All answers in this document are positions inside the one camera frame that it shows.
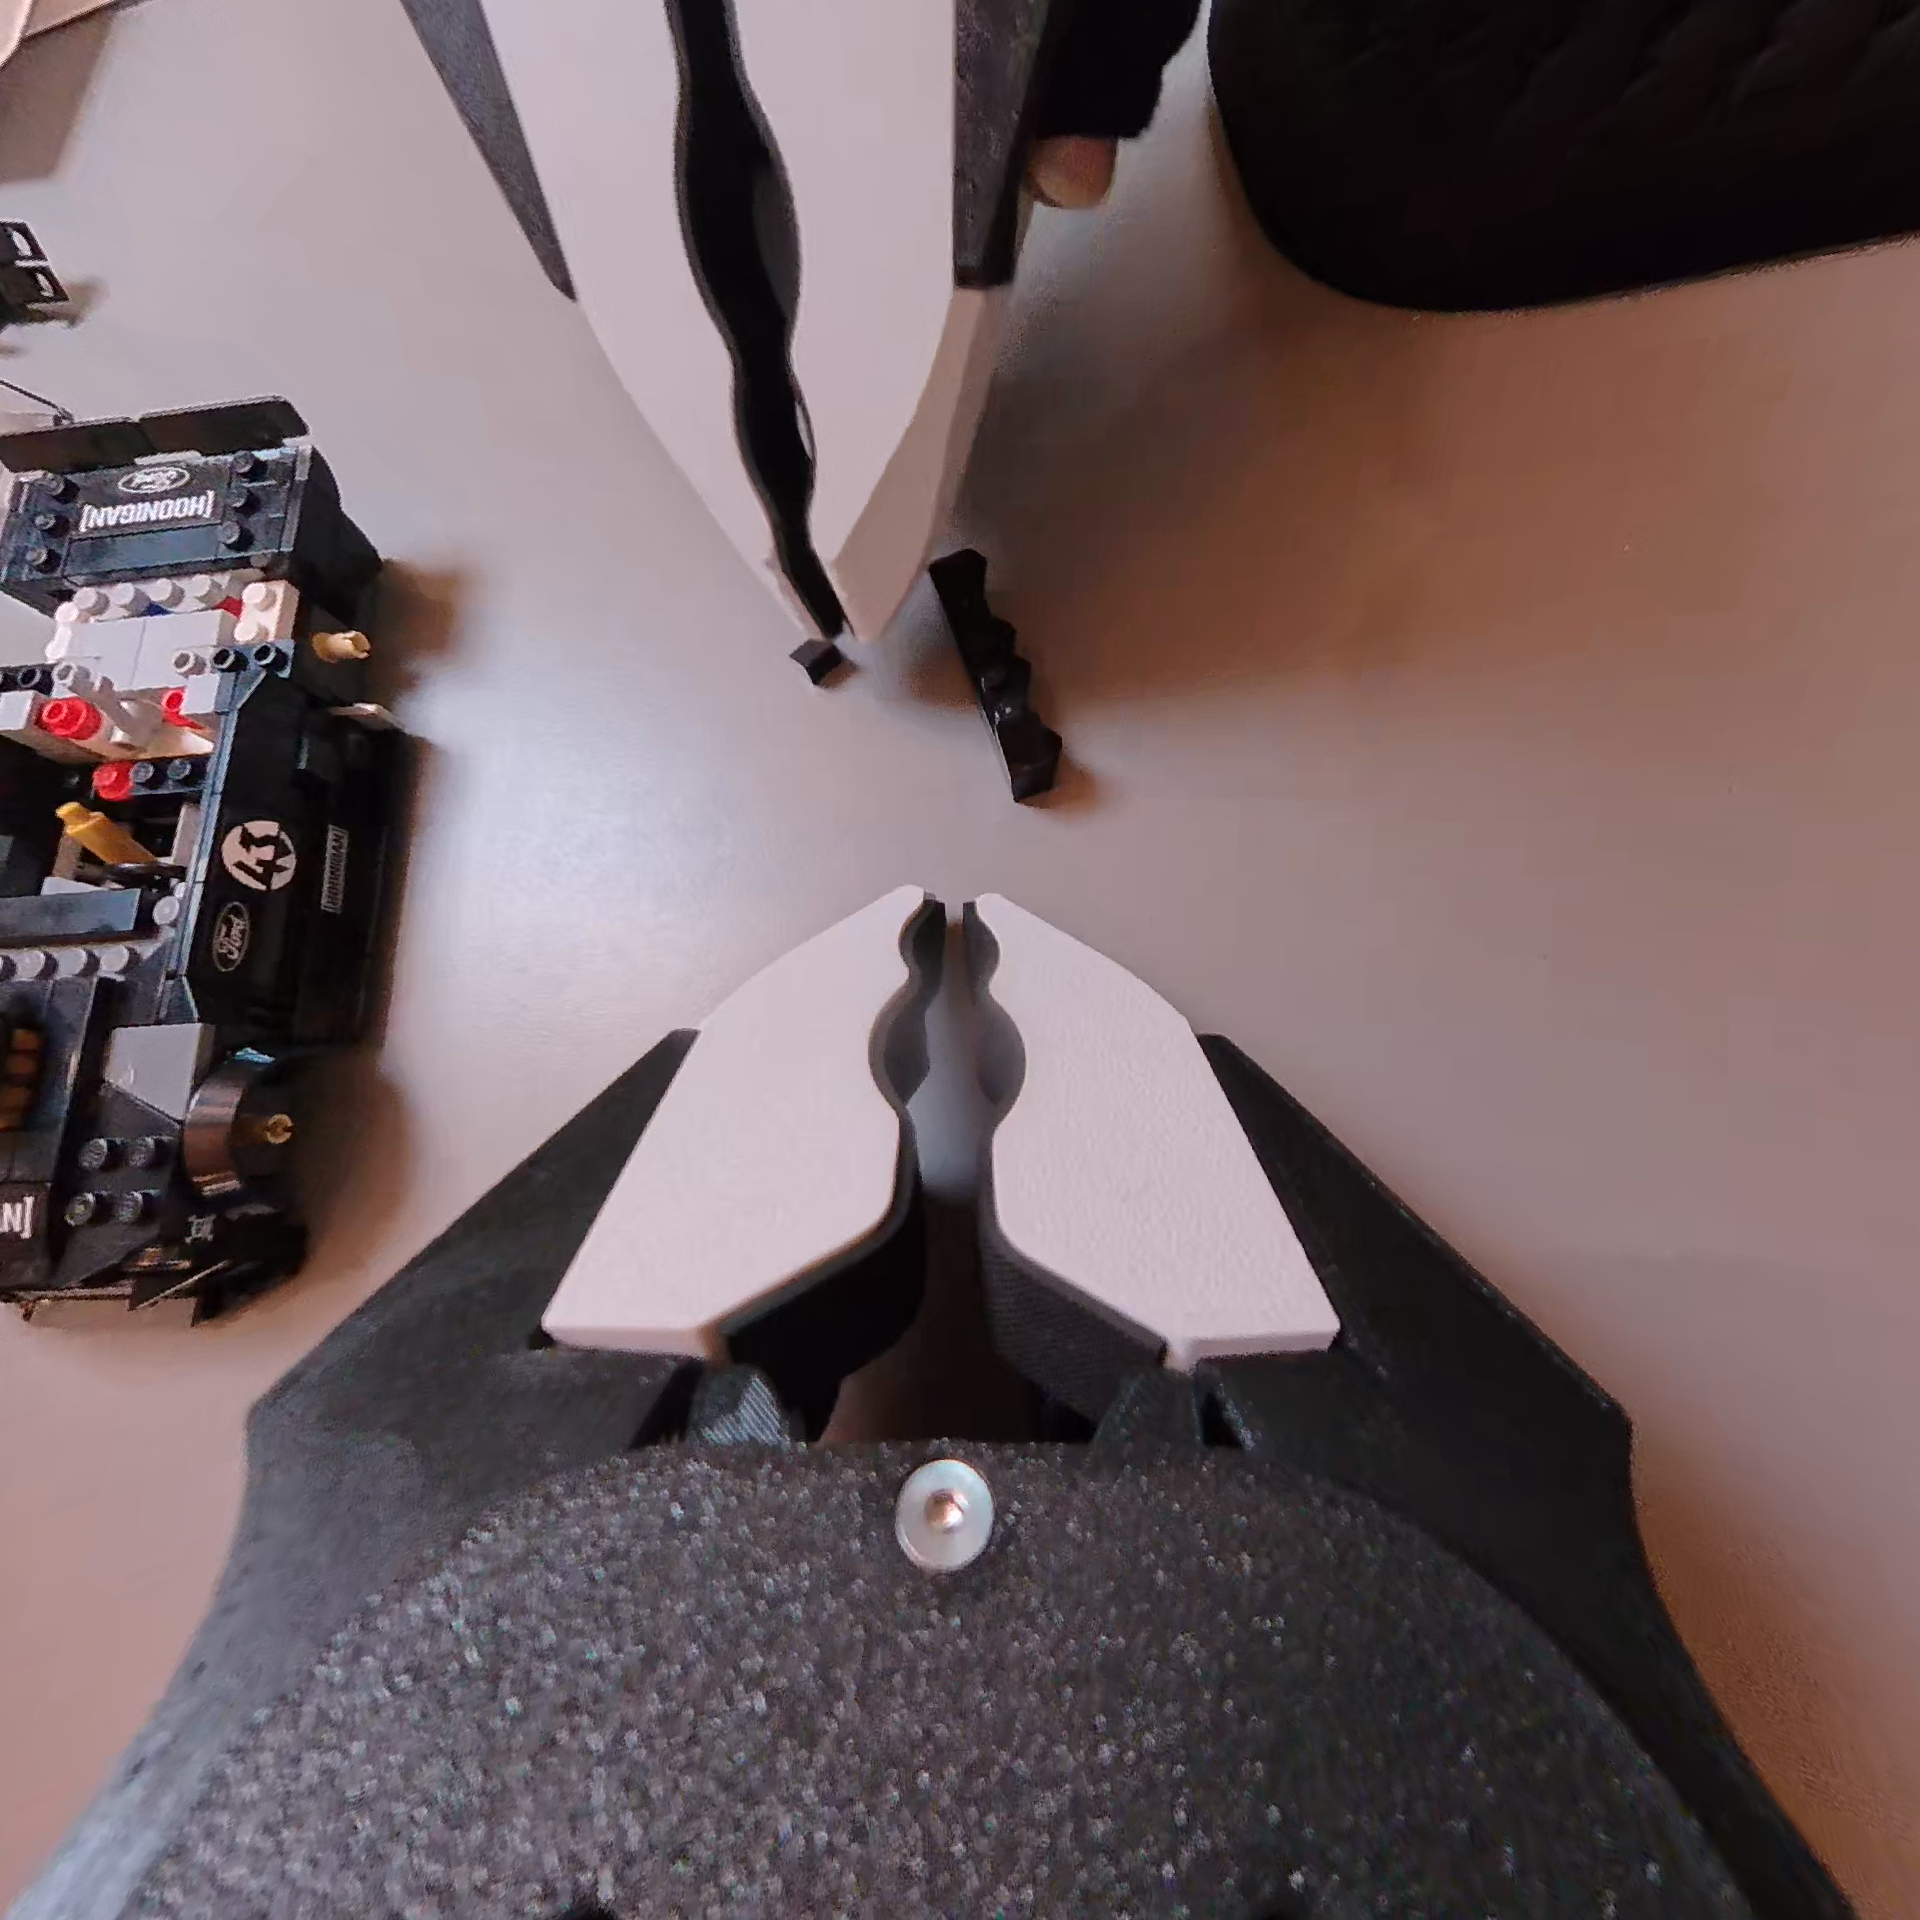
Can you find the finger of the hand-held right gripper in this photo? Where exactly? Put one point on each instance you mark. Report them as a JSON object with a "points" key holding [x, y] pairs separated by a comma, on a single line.
{"points": [[602, 242], [886, 270]]}

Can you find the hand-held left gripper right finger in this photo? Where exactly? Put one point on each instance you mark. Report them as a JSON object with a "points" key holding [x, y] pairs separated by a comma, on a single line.
{"points": [[1156, 1155]]}

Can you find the small black lego piece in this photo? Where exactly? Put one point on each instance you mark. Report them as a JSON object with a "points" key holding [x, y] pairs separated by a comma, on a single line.
{"points": [[816, 661], [26, 266]]}

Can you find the black lego car model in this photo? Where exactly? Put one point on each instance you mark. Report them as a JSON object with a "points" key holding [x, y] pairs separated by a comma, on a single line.
{"points": [[181, 873]]}

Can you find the long black lego plate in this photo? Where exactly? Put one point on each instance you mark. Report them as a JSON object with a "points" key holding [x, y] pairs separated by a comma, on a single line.
{"points": [[1000, 675]]}

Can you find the person's right hand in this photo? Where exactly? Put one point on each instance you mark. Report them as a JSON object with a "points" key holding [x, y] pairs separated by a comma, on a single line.
{"points": [[1076, 174]]}

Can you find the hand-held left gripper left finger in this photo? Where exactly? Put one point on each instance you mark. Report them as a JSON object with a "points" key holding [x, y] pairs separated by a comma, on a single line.
{"points": [[750, 1155]]}

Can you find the black mesh pad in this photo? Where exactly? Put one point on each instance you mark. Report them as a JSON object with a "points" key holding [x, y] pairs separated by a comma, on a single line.
{"points": [[1561, 151]]}

